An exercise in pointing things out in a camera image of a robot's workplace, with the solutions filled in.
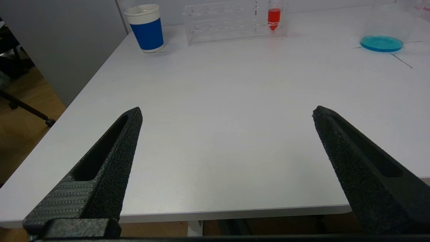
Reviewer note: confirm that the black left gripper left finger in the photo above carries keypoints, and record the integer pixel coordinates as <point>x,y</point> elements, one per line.
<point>107,188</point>

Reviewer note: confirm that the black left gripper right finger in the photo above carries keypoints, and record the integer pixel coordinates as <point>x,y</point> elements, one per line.
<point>369,188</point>

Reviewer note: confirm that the clear glass beaker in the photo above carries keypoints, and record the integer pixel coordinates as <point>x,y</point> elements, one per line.
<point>381,43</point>

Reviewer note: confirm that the red pigment clear test tube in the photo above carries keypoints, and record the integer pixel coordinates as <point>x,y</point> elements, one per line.
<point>274,16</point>

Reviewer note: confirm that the clear acrylic test tube rack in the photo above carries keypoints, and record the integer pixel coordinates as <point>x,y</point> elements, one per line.
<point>221,23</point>

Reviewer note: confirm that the white table leg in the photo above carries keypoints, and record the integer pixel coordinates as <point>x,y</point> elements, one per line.
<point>195,229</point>

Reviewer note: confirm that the white paper cup blue sleeve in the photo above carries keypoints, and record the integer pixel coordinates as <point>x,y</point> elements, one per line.
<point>147,33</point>

